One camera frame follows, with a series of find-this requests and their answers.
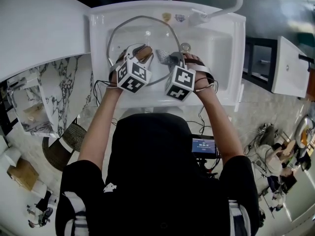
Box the person's right hand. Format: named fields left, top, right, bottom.
left=183, top=53, right=219, bottom=93

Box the small monitor screen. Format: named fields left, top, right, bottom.
left=191, top=135, right=217, bottom=159

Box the steel wool scrubber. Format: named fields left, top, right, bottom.
left=156, top=49, right=177, bottom=66

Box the white sink basin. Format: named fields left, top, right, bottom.
left=89, top=0, right=247, bottom=113

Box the person's right forearm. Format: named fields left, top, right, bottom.
left=195, top=88, right=244, bottom=164

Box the black faucet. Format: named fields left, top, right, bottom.
left=298, top=54, right=315, bottom=72

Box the person's left forearm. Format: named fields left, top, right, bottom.
left=77, top=85, right=123, bottom=166

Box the black equipment pile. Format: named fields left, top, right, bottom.
left=27, top=190, right=54, bottom=228

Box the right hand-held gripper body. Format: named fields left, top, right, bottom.
left=164, top=58, right=196, bottom=102

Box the dark wicker chair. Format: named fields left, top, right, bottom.
left=41, top=123, right=87, bottom=172

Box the person's black shirt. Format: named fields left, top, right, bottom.
left=55, top=112, right=260, bottom=236

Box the grey hand strap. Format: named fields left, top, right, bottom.
left=109, top=62, right=123, bottom=82
left=189, top=62, right=216, bottom=81

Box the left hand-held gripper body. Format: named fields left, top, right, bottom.
left=115, top=59, right=152, bottom=93

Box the black metal washbasin frame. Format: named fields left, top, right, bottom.
left=241, top=36, right=279, bottom=90

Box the silver and yellow device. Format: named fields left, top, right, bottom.
left=294, top=116, right=315, bottom=148

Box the chrome faucet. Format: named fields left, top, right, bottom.
left=6, top=77, right=27, bottom=87

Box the black cable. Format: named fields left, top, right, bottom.
left=198, top=106, right=215, bottom=136
left=93, top=79, right=118, bottom=105

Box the white rectangular washbasin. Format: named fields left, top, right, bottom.
left=271, top=35, right=311, bottom=98

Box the person's left hand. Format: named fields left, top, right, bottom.
left=109, top=49, right=128, bottom=87

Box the white curved faucet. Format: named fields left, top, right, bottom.
left=188, top=0, right=244, bottom=26

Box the glass pot lid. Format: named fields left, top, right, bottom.
left=106, top=15, right=182, bottom=86

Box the cardboard box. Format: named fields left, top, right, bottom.
left=6, top=157, right=40, bottom=191

